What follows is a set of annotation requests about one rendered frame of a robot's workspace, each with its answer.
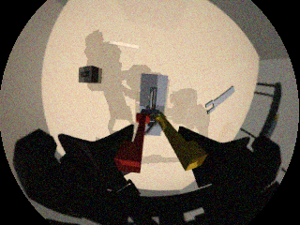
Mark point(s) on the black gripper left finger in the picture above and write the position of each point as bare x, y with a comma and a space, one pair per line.
100, 152

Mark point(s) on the grey flat bar with forked end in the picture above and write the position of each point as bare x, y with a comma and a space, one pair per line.
220, 99

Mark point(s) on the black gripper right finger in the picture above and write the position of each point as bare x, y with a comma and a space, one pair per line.
217, 154

